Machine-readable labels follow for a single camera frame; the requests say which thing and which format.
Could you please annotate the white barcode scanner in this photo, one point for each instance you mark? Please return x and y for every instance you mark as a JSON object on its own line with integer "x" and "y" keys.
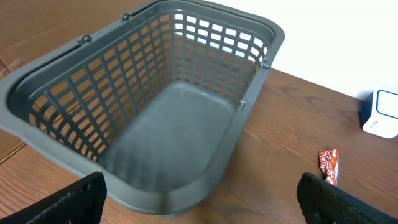
{"x": 378, "y": 112}

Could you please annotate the red orange snack bar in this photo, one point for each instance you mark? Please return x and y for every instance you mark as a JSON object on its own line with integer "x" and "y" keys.
{"x": 328, "y": 161}

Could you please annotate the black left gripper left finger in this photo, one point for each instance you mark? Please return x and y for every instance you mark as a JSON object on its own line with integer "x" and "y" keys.
{"x": 81, "y": 202}

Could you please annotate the grey plastic basket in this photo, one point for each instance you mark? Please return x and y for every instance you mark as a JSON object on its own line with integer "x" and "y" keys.
{"x": 156, "y": 101}

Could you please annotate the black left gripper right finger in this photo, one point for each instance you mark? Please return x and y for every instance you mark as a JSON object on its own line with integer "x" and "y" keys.
{"x": 322, "y": 202}

